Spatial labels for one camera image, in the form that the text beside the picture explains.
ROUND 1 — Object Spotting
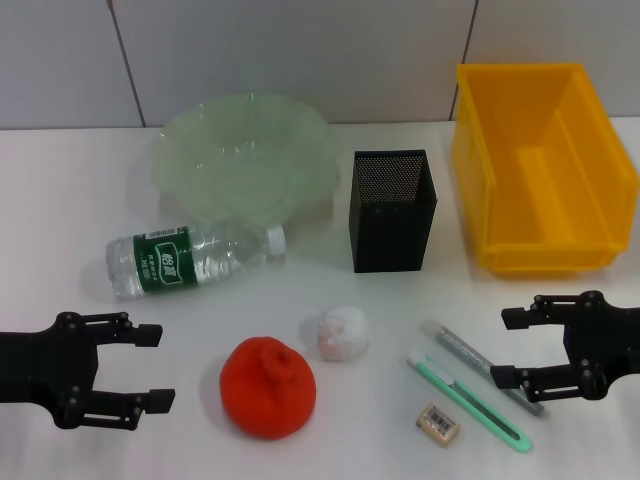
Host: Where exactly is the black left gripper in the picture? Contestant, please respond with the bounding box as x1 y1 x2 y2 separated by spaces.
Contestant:
0 311 177 432

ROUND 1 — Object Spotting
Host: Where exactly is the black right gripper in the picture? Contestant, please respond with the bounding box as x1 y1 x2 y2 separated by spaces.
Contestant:
490 290 640 404

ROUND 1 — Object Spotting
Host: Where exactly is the mint green utility knife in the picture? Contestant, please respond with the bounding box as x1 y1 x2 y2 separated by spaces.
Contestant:
405 349 534 455

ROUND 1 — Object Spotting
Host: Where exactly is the clear water bottle green label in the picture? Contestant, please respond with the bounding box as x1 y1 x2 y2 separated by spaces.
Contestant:
104 223 287 304

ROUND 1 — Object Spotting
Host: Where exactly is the red toy fruit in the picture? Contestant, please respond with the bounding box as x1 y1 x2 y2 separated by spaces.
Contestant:
219 337 319 441

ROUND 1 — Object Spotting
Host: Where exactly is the beige eraser with barcode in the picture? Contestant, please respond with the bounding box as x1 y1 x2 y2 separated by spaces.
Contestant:
414 401 461 443

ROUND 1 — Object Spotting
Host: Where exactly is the white paper ball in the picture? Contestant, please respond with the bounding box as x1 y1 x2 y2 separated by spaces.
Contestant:
310 303 371 364

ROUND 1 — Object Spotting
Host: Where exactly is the grey pen with clear cap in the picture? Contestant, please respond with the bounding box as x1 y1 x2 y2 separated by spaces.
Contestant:
423 319 546 416

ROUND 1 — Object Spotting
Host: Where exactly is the black mesh pen holder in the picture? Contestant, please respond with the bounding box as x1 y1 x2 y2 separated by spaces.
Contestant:
348 148 440 274

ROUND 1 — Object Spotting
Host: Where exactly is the translucent green wavy fruit bowl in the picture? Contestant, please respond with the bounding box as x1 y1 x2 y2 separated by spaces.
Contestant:
149 89 344 227

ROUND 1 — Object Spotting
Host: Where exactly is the yellow plastic storage bin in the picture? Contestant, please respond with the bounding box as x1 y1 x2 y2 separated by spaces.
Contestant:
451 61 640 280

